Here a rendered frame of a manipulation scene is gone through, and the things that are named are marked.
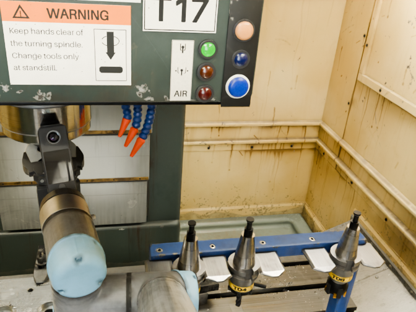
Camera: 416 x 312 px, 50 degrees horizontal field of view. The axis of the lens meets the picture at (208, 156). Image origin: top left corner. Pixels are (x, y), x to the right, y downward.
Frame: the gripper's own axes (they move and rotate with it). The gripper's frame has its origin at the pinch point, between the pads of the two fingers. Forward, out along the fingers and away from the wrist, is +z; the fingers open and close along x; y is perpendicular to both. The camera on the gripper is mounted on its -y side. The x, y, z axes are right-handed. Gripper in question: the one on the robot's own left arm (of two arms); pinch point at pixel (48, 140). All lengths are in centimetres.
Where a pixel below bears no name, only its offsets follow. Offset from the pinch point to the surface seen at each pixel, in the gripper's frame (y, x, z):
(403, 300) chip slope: 57, 96, -20
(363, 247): 19, 60, -28
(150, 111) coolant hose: -8.0, 17.5, -7.8
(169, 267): 19.0, 18.2, -20.8
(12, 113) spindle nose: -9.1, -5.7, -6.1
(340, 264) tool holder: 18, 51, -31
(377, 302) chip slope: 60, 90, -16
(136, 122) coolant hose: -5.4, 15.4, -6.5
